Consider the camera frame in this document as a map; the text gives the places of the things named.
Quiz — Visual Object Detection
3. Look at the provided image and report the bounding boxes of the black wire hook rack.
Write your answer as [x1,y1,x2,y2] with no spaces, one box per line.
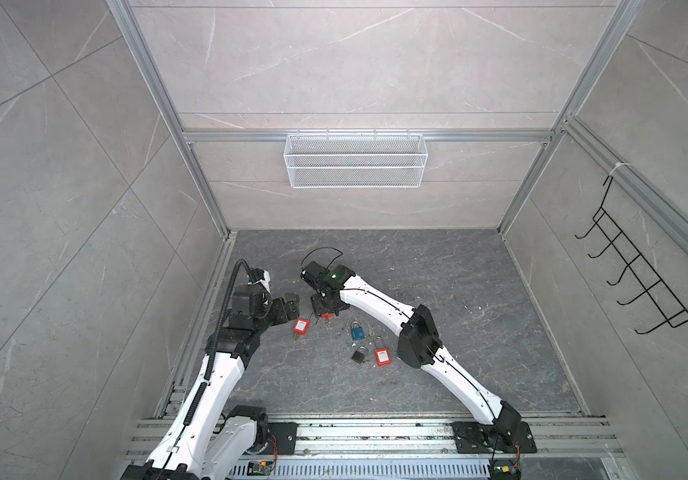
[574,175,688,336]

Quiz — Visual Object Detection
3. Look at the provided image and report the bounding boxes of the white wire mesh basket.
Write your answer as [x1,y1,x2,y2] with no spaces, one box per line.
[283,133,429,189]

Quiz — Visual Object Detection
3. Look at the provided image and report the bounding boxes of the small black padlock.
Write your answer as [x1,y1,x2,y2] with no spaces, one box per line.
[351,346,368,364]

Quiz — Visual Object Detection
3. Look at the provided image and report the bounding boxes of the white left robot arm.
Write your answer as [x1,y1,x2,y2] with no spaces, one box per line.
[121,259,299,479]

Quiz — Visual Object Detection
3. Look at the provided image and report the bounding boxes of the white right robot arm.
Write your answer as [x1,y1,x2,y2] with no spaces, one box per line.
[300,256,537,454]

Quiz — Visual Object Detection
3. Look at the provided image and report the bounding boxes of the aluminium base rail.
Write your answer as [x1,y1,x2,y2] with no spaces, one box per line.
[124,412,627,480]

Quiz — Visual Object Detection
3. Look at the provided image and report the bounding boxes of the blue padlock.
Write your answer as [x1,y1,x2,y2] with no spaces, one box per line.
[350,321,366,341]

